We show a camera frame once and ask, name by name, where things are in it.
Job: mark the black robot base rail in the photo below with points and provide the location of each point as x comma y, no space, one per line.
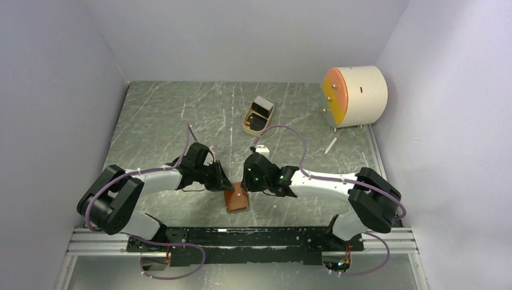
188,246

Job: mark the beige oval card tray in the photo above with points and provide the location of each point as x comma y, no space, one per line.
250,111

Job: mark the cream cylindrical cabinet orange door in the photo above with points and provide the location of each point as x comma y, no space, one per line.
353,96

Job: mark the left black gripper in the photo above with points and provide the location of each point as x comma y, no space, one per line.
220,182

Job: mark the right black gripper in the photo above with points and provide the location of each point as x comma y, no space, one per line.
247,183

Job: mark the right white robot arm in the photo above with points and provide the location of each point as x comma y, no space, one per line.
373,202

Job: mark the brown leather card holder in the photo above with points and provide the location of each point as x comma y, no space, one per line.
236,199

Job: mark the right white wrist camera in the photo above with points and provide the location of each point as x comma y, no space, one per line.
261,149

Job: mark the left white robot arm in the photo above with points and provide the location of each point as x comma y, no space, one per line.
109,204

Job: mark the black card divider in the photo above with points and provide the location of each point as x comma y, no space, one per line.
263,110

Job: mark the stack of white cards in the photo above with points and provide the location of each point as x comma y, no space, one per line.
261,100

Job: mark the white pen on table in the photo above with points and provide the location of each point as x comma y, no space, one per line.
330,145

